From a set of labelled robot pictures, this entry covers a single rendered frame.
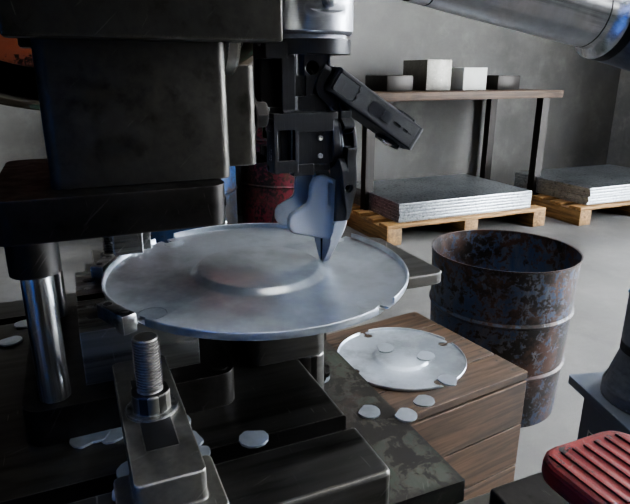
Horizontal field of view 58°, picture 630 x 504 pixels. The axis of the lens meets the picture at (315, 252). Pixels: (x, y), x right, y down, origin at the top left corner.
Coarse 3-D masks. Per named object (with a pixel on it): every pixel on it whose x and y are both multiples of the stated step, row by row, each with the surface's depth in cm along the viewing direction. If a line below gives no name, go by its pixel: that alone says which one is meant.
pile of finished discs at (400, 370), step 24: (360, 336) 138; (384, 336) 138; (408, 336) 138; (432, 336) 138; (360, 360) 127; (384, 360) 126; (408, 360) 126; (432, 360) 127; (456, 360) 127; (384, 384) 117; (408, 384) 117; (432, 384) 117
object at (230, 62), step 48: (48, 48) 37; (96, 48) 38; (144, 48) 39; (192, 48) 40; (240, 48) 42; (48, 96) 38; (96, 96) 39; (144, 96) 40; (192, 96) 41; (240, 96) 45; (48, 144) 39; (96, 144) 40; (144, 144) 41; (192, 144) 42; (240, 144) 46
